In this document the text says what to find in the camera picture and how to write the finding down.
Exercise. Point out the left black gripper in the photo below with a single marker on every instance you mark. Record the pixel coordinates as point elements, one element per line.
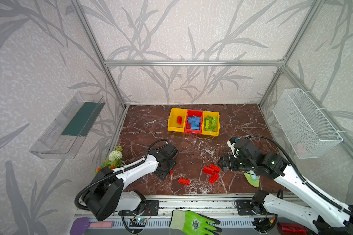
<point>163,171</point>

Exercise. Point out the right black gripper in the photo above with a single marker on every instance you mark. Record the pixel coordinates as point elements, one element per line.
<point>227,162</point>

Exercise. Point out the red lego bottom brick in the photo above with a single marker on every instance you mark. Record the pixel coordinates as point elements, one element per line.
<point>183,181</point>

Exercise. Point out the red lego cluster top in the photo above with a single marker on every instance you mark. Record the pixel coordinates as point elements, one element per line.
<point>215,168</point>

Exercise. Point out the red lego cluster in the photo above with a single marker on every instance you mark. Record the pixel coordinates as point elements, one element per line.
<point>213,178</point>
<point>215,168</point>
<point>208,170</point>

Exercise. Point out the blue lego brick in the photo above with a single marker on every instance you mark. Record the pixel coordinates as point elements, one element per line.
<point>197,119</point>
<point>191,119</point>
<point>194,126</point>

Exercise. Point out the blue lego top brick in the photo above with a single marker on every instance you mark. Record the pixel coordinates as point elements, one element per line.
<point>197,119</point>

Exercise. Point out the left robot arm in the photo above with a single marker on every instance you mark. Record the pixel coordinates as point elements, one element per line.
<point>106,193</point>

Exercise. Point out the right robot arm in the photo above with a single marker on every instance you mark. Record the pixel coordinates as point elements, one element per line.
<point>323,215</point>

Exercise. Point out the green toy trowel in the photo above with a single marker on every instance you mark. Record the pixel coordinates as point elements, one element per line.
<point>252,178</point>

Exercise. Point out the left yellow bin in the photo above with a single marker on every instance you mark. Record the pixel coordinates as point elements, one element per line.
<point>172,122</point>

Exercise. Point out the yellow bin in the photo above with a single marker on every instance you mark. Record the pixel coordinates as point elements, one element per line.
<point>217,129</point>
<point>172,122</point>

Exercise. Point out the red lego cluster bottom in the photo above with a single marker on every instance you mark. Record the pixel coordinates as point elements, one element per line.
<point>213,178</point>

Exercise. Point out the right yellow bin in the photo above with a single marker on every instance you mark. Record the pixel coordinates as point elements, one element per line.
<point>217,129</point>

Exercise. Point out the red middle bin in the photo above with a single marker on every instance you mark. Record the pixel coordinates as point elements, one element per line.
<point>187,125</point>

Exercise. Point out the white pot with plant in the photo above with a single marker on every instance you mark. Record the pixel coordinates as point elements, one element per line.
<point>114,160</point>

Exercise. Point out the green work glove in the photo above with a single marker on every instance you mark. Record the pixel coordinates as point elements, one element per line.
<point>192,223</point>

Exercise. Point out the red metallic tool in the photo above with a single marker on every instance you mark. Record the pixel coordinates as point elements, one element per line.
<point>291,229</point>

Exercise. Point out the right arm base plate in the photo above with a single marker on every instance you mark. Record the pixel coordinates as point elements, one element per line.
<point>244,208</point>

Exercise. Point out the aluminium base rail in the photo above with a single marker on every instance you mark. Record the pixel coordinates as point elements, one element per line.
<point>222,205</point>

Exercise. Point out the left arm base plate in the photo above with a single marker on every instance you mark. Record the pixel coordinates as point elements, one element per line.
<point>148,208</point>

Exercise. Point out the white wire mesh basket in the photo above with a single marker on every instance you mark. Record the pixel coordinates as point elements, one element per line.
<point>308,130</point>

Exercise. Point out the clear acrylic wall shelf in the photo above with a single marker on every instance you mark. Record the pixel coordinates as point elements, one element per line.
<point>66,134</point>

